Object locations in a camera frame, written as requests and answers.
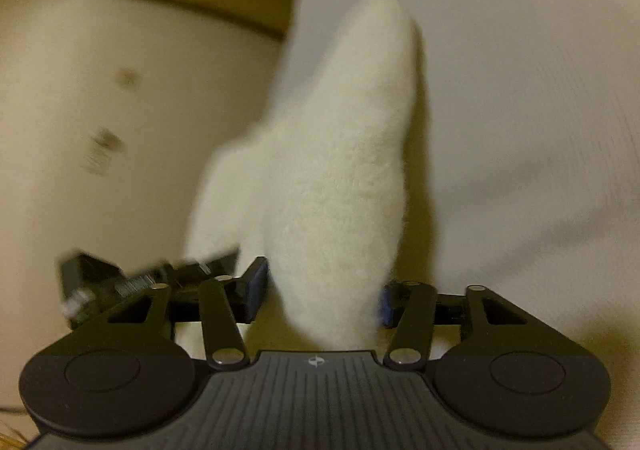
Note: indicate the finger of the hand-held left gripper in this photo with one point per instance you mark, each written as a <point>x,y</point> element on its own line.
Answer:
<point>200,270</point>

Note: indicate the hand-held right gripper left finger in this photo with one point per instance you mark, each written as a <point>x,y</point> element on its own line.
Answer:
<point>257,292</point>

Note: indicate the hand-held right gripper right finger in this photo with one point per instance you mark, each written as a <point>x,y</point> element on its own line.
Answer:
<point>386,305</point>

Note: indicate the white fuzzy garment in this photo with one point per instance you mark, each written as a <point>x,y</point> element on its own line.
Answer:
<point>330,190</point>

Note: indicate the pale bed sheet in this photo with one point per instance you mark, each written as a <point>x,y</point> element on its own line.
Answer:
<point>515,105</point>

